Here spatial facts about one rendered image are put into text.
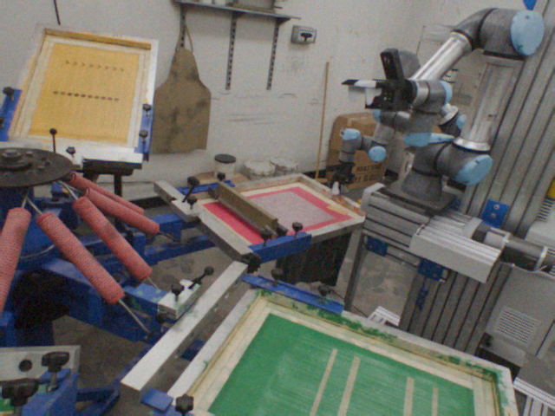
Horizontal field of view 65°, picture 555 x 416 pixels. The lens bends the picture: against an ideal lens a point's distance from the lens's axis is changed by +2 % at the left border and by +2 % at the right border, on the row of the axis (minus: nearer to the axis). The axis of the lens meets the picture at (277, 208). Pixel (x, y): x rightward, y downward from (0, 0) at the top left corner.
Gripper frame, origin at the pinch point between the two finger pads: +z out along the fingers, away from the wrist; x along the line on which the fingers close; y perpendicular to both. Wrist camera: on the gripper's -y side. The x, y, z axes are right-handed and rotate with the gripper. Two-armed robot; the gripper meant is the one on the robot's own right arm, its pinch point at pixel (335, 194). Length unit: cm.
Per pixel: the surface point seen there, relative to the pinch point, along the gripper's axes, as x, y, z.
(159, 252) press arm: -99, 2, 7
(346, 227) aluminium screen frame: -23.4, 29.2, -0.3
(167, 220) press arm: -96, 2, -6
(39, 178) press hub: -139, 12, -33
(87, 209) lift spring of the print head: -129, 15, -23
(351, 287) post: 17, 13, 57
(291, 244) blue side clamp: -57, 30, -1
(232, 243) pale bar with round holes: -84, 27, -6
